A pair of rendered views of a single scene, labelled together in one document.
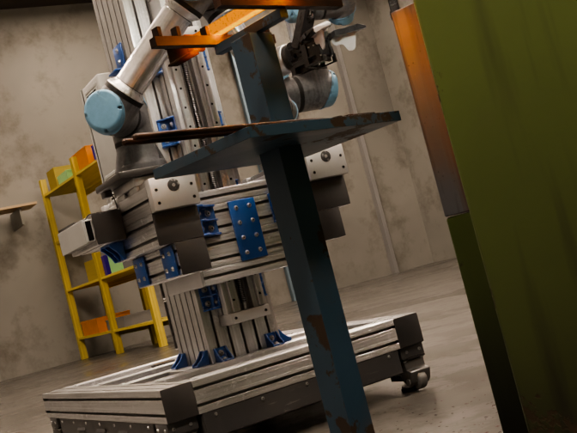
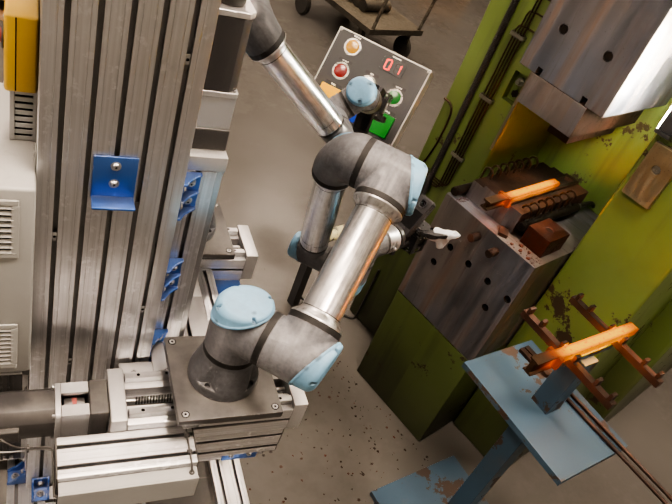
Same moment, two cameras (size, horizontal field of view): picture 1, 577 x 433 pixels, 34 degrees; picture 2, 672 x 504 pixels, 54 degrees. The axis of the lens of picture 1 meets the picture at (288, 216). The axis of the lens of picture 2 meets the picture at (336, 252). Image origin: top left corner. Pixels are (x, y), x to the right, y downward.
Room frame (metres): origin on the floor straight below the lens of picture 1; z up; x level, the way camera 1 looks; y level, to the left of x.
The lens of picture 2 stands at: (2.59, 1.31, 1.94)
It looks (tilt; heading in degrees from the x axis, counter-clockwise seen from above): 37 degrees down; 267
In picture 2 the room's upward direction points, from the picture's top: 22 degrees clockwise
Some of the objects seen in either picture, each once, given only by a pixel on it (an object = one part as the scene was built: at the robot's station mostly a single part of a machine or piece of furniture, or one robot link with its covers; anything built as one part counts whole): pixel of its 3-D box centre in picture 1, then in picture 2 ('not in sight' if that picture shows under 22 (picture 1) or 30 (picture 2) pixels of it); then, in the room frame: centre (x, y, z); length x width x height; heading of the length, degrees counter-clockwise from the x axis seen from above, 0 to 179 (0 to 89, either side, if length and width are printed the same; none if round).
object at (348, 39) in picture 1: (349, 39); not in sight; (2.34, -0.26, 0.97); 0.09 x 0.03 x 0.06; 87
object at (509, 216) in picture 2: not in sight; (529, 192); (1.96, -0.68, 0.96); 0.42 x 0.20 x 0.09; 51
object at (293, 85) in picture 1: (276, 96); not in sight; (2.92, -0.06, 0.98); 0.13 x 0.12 x 0.14; 113
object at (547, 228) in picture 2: not in sight; (544, 237); (1.91, -0.45, 0.95); 0.12 x 0.09 x 0.07; 51
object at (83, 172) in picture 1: (117, 246); not in sight; (11.35, 2.12, 1.26); 2.78 x 0.74 x 2.51; 30
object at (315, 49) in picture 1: (308, 51); (406, 234); (2.35, -0.16, 0.97); 0.12 x 0.08 x 0.09; 51
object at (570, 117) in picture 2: not in sight; (586, 98); (1.96, -0.68, 1.32); 0.42 x 0.20 x 0.10; 51
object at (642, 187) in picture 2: not in sight; (653, 175); (1.76, -0.42, 1.27); 0.09 x 0.02 x 0.17; 141
